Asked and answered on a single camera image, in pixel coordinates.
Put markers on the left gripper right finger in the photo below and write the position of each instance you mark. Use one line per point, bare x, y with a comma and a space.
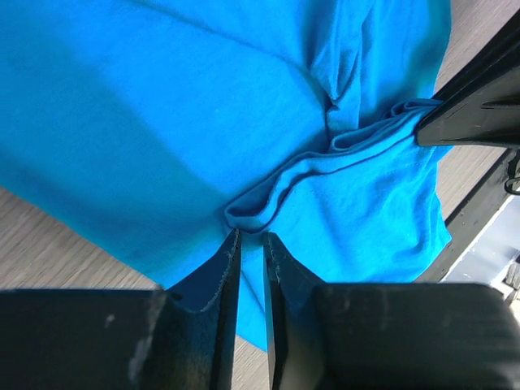
384, 336

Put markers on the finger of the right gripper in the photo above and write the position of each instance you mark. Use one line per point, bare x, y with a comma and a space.
504, 42
482, 110

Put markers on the white slotted cable duct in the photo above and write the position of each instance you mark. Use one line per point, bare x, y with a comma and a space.
486, 258

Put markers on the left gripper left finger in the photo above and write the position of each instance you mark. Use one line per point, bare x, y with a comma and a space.
177, 338

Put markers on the blue t shirt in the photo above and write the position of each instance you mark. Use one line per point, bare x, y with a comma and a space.
154, 128

